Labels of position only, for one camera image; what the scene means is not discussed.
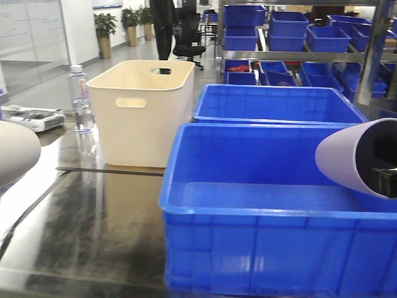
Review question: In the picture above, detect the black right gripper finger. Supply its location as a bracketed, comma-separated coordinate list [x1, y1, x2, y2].
[371, 136, 397, 199]

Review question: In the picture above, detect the large blue bin front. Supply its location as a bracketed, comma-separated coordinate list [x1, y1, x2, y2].
[159, 123, 396, 297]

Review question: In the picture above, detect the potted plant right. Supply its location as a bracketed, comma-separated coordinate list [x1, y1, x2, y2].
[138, 6, 153, 40]

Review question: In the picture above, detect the large blue bin rear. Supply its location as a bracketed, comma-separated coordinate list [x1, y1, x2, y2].
[193, 84, 368, 125]

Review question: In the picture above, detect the potted plant left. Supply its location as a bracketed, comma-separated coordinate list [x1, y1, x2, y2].
[94, 13, 117, 59]

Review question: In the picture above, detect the black office chair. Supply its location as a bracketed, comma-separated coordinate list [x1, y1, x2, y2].
[173, 7, 205, 71]

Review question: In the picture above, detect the metal shelf with bins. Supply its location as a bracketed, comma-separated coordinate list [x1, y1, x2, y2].
[217, 1, 395, 106]

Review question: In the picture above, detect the white device on table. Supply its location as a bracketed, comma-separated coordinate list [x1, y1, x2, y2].
[1, 105, 66, 132]

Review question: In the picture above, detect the beige cup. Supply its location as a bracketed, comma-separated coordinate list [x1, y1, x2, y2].
[1, 120, 41, 187]

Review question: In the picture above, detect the large blue bin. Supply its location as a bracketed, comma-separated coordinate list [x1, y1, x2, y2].
[159, 123, 396, 297]
[193, 84, 368, 125]

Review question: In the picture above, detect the lavender cup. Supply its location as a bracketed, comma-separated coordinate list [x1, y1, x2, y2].
[315, 118, 396, 199]

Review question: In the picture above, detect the cream plastic basket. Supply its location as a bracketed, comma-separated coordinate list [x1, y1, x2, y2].
[86, 60, 195, 168]

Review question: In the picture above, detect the potted plant middle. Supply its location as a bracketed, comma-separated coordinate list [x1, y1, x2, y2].
[121, 7, 139, 47]

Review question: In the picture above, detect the standing person in black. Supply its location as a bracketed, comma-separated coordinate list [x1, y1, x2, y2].
[149, 0, 178, 60]

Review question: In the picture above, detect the potted plant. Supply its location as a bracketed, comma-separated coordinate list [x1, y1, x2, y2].
[138, 6, 153, 40]
[121, 7, 139, 47]
[94, 13, 117, 59]

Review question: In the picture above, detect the clear water bottle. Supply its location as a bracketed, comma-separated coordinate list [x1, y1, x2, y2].
[68, 65, 94, 134]

